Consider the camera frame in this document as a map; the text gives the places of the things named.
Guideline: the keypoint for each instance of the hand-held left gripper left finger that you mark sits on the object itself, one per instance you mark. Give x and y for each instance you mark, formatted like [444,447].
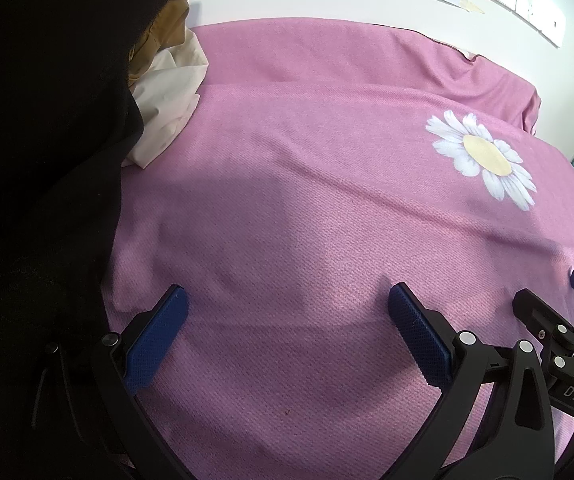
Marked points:
[157,340]

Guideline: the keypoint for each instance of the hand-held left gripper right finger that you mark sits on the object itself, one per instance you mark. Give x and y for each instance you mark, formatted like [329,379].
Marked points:
[417,335]

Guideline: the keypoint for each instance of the black buttoned cardigan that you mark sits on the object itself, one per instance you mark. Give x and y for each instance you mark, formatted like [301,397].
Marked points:
[42,135]

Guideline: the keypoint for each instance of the cream cloth garment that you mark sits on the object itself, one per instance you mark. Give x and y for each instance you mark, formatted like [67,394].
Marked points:
[162,105]

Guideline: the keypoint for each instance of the brown jacket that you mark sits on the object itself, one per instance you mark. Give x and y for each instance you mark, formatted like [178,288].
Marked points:
[167,30]

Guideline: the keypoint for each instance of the pink daisy print blanket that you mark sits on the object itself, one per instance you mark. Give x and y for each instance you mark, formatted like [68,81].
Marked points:
[317,185]

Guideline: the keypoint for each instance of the beige tape piece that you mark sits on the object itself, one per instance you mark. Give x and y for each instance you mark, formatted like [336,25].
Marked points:
[472,6]

